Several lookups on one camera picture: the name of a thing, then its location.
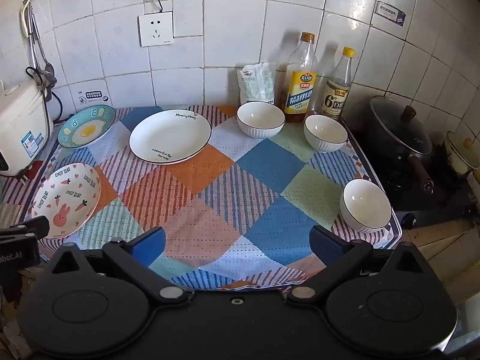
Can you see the colourful checked tablecloth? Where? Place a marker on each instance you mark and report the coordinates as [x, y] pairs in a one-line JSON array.
[[232, 202]]

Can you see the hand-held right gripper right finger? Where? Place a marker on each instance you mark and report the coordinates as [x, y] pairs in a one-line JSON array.
[[322, 243]]

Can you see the yellow label cooking wine bottle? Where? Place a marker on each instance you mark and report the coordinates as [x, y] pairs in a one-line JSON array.
[[300, 90]]

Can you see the teal fried egg plate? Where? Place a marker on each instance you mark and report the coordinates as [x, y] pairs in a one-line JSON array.
[[87, 129]]

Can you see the small white enamel pot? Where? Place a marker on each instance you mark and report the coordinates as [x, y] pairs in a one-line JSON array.
[[459, 153]]

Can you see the large white plate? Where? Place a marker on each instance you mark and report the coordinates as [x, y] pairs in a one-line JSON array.
[[170, 137]]

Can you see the blue white wall sticker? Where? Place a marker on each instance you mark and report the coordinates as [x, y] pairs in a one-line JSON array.
[[390, 14]]

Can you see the black gas stove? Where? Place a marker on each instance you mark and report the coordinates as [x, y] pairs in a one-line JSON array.
[[446, 195]]

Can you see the white rice cooker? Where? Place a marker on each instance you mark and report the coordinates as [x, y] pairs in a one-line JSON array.
[[20, 127]]

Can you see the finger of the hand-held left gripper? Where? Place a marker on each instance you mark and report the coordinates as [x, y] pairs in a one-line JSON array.
[[33, 227]]

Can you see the clear vinegar bottle yellow cap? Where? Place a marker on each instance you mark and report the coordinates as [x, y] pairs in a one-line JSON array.
[[336, 93]]

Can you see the black pot with glass lid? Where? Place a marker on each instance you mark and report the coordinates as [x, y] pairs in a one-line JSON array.
[[401, 157]]

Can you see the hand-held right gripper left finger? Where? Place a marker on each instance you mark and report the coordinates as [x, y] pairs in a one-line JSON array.
[[152, 242]]

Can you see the glass wok lid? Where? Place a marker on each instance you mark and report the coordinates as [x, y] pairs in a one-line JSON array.
[[397, 125]]

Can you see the small black white wall sticker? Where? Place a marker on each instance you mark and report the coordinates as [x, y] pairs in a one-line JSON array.
[[92, 96]]

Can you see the white wall socket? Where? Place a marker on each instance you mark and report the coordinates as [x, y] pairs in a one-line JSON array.
[[155, 29]]

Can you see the pink rabbit print plate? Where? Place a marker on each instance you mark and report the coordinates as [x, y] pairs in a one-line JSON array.
[[67, 198]]

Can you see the white ribbed bowl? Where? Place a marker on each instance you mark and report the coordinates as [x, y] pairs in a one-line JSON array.
[[365, 204], [325, 133], [260, 118]]

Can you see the metal kitchen utensil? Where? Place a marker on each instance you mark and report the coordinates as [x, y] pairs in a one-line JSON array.
[[39, 50]]

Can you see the white salt bag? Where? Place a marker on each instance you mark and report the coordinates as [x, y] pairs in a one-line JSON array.
[[257, 82]]

